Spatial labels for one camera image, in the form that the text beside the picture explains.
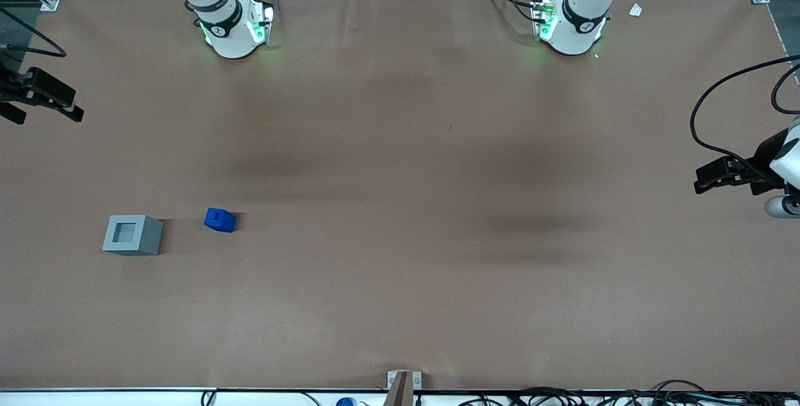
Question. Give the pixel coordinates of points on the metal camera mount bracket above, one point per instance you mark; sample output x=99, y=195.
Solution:
x=403, y=387

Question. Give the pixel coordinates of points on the brown paper table cover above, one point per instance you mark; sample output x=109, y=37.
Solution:
x=400, y=193

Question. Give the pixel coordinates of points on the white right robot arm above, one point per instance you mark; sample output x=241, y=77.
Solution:
x=228, y=25

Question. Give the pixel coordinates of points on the blue plastic part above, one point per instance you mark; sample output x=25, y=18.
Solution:
x=219, y=220

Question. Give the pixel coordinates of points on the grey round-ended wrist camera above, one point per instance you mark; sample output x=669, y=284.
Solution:
x=782, y=207

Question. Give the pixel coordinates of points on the small blue round object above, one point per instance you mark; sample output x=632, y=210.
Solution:
x=345, y=401

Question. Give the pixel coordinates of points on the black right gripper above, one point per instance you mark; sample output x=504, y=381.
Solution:
x=7, y=89

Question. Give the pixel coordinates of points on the small white paper scrap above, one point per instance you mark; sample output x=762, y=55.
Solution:
x=635, y=10

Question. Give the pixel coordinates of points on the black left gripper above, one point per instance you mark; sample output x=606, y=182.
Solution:
x=764, y=157

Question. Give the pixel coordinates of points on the gray square base block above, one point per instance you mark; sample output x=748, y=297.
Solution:
x=132, y=235

